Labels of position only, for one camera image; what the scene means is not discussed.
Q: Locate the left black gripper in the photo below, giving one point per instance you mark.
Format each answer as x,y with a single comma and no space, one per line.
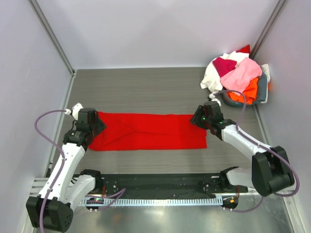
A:
100,126

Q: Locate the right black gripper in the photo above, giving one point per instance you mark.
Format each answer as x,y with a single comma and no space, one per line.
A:
198,117

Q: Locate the red t shirt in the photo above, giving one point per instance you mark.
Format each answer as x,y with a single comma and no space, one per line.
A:
129,131

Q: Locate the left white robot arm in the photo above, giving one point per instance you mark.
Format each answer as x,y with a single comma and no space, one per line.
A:
54,205

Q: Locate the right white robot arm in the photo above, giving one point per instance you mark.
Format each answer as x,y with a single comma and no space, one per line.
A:
269,172

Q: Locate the grey laundry basket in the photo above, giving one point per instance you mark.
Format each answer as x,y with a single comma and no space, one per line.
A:
230,102

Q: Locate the pink t shirt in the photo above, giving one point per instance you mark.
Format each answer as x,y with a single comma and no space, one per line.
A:
238,79

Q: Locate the magenta t shirt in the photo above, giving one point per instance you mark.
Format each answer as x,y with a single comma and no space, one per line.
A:
224,66

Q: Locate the orange t shirt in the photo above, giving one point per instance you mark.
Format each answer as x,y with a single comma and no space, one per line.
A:
250,92

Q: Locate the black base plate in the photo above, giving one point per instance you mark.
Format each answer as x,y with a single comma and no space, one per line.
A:
166,186

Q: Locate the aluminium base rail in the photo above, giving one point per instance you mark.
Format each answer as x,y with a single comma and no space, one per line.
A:
39,183

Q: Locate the white slotted cable duct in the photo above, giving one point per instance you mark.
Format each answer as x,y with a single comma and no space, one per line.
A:
149,203

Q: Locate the right aluminium frame post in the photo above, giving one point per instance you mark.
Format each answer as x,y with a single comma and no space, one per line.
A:
268,26

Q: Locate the aluminium frame post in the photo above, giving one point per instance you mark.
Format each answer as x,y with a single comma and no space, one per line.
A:
268,26
48,29

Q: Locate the left aluminium frame post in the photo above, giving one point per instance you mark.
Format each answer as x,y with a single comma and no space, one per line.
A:
48,29

